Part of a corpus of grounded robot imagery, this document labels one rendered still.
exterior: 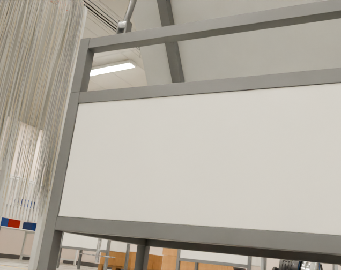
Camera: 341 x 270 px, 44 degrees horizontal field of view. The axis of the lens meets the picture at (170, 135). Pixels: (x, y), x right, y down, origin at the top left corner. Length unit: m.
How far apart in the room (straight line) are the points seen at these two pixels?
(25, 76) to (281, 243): 1.23
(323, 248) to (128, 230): 0.50
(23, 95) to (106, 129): 0.60
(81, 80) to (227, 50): 0.60
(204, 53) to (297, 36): 0.37
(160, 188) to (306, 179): 0.38
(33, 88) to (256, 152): 1.07
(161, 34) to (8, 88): 0.68
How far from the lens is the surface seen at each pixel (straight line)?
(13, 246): 11.25
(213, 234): 1.07
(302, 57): 1.65
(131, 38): 1.39
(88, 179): 1.29
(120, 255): 8.84
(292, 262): 2.67
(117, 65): 6.95
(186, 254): 6.55
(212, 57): 1.73
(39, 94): 1.84
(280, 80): 1.13
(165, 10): 1.73
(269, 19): 1.23
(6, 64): 1.77
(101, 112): 1.33
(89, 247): 7.84
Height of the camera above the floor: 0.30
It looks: 17 degrees up
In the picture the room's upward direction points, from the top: 6 degrees clockwise
